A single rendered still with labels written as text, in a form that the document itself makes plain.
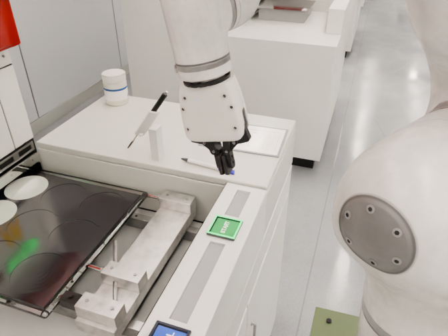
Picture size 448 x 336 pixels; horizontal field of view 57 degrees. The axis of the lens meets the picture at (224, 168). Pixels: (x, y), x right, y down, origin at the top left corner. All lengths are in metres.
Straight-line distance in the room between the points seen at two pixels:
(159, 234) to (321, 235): 1.45
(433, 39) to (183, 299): 0.51
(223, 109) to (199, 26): 0.13
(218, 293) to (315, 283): 1.36
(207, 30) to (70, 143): 0.63
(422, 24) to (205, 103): 0.37
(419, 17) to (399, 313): 0.27
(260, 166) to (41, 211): 0.51
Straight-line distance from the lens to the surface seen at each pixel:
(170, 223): 0.95
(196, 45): 0.60
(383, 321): 0.48
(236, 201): 0.87
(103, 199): 1.01
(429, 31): 0.36
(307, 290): 1.99
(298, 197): 2.50
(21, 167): 1.14
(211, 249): 0.77
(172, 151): 1.04
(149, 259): 0.87
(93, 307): 0.78
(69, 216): 0.99
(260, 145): 1.05
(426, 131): 0.36
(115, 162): 1.05
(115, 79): 1.27
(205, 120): 0.65
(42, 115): 3.48
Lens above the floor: 1.49
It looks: 33 degrees down
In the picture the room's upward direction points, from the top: straight up
